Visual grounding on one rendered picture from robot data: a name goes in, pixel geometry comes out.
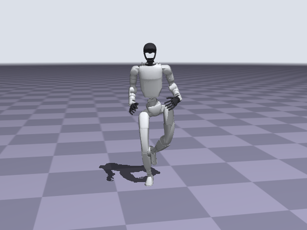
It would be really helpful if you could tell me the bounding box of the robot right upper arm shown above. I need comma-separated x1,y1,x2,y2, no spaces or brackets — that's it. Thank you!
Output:
130,66,140,94

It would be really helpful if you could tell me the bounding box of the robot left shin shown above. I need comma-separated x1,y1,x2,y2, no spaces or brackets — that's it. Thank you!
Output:
151,140,170,154

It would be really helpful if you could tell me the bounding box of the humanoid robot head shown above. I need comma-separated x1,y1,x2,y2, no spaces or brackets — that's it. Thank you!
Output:
143,43,156,66

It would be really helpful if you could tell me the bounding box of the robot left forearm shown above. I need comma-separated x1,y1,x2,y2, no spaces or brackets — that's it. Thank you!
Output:
172,84,182,101

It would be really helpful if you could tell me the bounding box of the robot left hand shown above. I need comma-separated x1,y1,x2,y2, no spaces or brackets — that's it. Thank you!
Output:
164,95,180,111

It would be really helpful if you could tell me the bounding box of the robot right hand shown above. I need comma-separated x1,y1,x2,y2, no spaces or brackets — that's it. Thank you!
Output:
129,103,138,115

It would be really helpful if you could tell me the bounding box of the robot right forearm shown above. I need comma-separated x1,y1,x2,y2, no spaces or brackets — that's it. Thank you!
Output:
129,87,138,107

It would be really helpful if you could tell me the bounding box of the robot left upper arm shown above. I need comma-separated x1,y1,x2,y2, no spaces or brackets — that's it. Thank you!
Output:
161,65,176,92

